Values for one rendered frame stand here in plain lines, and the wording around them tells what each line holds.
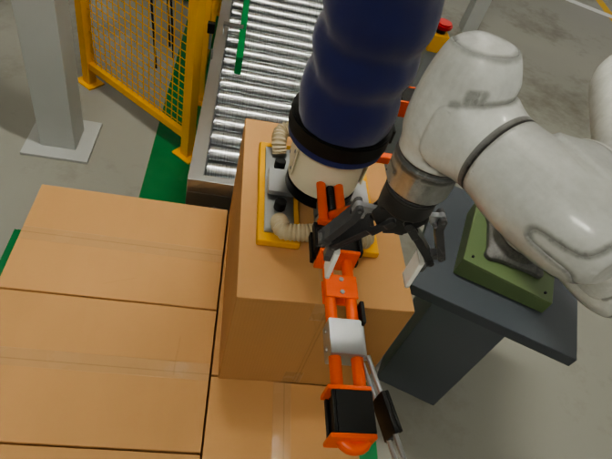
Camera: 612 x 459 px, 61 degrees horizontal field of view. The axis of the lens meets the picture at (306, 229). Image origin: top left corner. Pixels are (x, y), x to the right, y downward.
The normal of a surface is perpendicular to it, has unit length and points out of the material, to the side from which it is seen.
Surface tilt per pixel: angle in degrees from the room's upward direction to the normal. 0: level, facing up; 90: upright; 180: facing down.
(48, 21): 90
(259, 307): 90
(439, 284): 0
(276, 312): 90
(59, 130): 90
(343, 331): 0
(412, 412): 0
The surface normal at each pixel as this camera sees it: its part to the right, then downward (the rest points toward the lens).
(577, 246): -0.48, 0.25
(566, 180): -0.16, -0.41
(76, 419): 0.22, -0.64
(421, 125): -0.80, 0.33
